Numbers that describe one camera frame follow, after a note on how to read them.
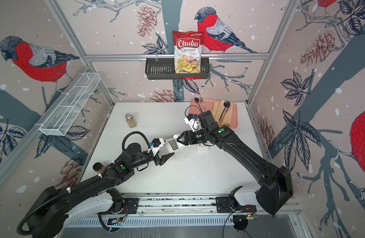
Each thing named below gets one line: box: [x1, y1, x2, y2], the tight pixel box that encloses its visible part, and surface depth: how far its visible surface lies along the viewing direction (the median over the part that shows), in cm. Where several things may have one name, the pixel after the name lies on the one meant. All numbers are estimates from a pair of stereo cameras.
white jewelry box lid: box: [196, 143, 209, 152], surface depth 94 cm
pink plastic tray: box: [188, 98, 239, 129], surface depth 120 cm
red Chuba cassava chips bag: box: [172, 30, 204, 74], surface depth 87 cm
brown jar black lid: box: [92, 162, 106, 175], surface depth 80 cm
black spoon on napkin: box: [218, 101, 231, 121], surface depth 120 cm
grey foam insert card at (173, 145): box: [168, 138, 180, 151], surface depth 75 cm
